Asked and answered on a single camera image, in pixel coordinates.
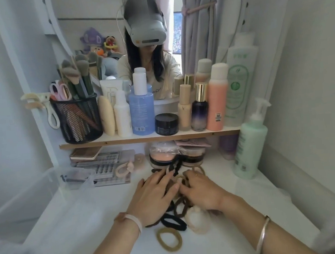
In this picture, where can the beige fluffy scrunchie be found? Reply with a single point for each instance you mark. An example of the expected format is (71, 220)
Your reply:
(198, 220)

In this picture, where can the purple bottle with gold cap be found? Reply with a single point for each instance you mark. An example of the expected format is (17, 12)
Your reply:
(199, 113)

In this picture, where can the pale purple bottle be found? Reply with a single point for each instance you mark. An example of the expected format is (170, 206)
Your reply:
(229, 147)

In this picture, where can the person's left thumb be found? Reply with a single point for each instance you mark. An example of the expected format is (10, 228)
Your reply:
(172, 191)

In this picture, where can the black mesh holder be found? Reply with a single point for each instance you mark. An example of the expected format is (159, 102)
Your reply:
(78, 119)

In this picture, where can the clear beige powder jar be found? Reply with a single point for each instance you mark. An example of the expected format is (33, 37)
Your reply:
(193, 155)

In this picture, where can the black hairpins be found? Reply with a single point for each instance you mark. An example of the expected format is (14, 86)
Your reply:
(73, 178)

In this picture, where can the clear pink powder jar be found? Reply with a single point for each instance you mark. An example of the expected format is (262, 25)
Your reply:
(161, 154)

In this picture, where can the stack of false eyelash trays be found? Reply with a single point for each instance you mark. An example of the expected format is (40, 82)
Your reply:
(106, 167)

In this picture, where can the person's right forearm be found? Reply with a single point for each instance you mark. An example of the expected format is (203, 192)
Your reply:
(255, 226)

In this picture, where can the beige foundation bottle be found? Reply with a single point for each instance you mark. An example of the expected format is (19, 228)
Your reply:
(185, 108)

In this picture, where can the person's left little finger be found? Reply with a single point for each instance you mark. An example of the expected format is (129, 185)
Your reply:
(141, 184)

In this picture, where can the bunch of green makeup brushes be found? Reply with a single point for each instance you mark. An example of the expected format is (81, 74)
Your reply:
(75, 78)

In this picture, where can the beige oval bottle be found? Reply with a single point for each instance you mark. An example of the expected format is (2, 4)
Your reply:
(106, 115)

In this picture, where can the orange bottle with white cap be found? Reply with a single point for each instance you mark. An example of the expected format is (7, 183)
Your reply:
(217, 102)

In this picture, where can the white eyelash curler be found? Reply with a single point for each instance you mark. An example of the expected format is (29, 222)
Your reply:
(51, 113)

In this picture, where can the blue bottle with white cap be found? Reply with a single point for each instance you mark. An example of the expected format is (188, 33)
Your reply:
(142, 110)

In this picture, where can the silver bangle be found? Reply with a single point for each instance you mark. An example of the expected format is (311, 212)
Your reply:
(263, 236)

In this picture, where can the cream hair claw clip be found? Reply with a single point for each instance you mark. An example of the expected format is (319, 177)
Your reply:
(34, 99)

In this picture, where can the black cream jar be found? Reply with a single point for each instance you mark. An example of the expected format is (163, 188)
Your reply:
(166, 125)

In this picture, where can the white cosmetic tube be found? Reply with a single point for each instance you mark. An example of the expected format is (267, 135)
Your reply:
(112, 91)

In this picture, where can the clear plastic box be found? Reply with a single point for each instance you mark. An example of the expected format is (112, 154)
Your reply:
(29, 202)

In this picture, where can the tall white green bottle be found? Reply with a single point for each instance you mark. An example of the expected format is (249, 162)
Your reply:
(241, 78)

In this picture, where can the person's left forearm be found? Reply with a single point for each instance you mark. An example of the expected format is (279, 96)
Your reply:
(112, 250)

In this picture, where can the black scrunchie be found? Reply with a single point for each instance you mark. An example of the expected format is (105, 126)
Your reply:
(173, 222)

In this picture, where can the person's right thumb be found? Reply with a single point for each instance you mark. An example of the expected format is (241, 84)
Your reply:
(185, 191)

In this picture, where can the green pump bottle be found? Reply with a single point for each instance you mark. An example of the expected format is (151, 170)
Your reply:
(249, 149)

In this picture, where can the person's right hand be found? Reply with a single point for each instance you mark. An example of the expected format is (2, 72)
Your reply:
(204, 191)

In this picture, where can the pink scissors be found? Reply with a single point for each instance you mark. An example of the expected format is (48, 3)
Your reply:
(60, 90)

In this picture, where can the brown makeup palette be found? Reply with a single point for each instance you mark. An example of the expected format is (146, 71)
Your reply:
(85, 154)

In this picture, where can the person's left hand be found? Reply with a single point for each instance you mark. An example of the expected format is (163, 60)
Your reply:
(149, 197)

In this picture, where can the person's left middle finger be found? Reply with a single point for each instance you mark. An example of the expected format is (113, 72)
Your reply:
(160, 177)

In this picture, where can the wooden shelf board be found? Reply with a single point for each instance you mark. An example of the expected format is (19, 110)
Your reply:
(112, 142)

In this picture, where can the pink sachet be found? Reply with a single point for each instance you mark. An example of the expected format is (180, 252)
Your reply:
(193, 142)

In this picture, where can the small white bottle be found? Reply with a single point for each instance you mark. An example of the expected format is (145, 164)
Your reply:
(122, 115)

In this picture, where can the beige powder puff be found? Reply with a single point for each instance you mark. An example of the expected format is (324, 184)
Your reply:
(139, 158)

